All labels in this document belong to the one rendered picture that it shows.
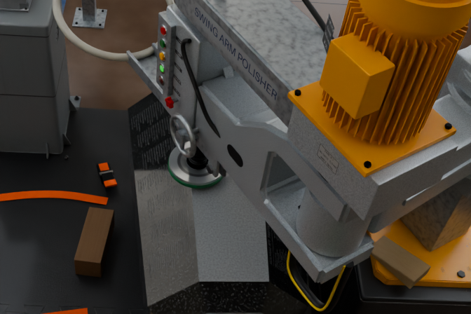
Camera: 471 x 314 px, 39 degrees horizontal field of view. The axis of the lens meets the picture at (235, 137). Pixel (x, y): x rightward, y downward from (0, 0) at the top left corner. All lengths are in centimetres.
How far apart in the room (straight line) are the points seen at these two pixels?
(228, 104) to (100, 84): 215
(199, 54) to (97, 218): 145
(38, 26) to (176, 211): 111
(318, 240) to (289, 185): 24
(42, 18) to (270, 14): 153
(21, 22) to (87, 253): 106
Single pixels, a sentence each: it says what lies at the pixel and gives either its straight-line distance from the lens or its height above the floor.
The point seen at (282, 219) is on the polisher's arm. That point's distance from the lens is 192.
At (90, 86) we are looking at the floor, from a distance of 404.
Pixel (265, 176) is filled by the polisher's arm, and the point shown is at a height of 129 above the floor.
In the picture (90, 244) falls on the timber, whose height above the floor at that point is 14.
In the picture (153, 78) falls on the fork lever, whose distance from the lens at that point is 256.
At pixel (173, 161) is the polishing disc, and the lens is 250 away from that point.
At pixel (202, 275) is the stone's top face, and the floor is 80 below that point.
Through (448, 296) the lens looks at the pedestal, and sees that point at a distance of 253.
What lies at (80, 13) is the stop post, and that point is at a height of 1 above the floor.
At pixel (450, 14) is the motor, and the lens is 130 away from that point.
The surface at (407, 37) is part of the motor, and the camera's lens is 133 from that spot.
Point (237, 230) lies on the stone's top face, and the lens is 239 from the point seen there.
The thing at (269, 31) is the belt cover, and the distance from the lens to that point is 177.
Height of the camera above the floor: 273
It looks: 46 degrees down
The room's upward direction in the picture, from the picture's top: 9 degrees clockwise
